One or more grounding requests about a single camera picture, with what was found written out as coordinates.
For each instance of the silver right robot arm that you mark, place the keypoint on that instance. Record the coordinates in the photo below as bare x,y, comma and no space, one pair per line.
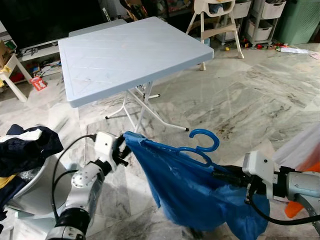
300,182

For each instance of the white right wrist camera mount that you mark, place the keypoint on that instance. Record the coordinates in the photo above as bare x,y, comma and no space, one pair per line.
260,170

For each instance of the white baby highchair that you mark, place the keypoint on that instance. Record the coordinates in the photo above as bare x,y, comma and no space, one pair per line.
220,31

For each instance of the white paper sheet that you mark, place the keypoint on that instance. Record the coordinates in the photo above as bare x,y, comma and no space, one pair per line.
295,50

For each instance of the orange shirt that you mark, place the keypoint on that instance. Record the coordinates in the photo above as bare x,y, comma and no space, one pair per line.
315,166

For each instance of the blue shirt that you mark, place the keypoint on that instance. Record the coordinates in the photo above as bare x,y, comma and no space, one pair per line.
185,195

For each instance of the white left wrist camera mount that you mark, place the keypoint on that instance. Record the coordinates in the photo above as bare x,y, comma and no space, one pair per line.
106,147

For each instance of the blue plastic hanger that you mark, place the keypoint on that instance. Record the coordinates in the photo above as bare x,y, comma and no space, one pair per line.
203,131

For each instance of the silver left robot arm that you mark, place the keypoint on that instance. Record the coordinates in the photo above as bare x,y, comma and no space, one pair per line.
87,187

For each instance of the small white stool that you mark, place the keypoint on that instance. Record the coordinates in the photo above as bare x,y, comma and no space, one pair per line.
10,62

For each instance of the white drawer trolley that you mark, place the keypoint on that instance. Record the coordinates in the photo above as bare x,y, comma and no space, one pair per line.
260,30

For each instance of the black television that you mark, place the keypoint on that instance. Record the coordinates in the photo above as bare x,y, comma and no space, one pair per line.
45,22

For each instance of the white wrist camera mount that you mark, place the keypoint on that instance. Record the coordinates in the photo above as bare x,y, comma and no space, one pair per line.
106,147
260,170

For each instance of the pink paper sheet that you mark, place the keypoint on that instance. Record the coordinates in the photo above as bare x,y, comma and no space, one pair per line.
315,55

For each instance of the red box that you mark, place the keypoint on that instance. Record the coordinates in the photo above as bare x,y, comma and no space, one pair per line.
38,83

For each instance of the green plastic bin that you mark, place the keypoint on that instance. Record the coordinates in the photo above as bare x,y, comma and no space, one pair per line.
300,20

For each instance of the white crumpled cloth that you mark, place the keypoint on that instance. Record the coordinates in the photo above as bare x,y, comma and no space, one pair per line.
30,135

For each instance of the white shirt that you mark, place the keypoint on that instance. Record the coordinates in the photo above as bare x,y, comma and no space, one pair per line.
302,147

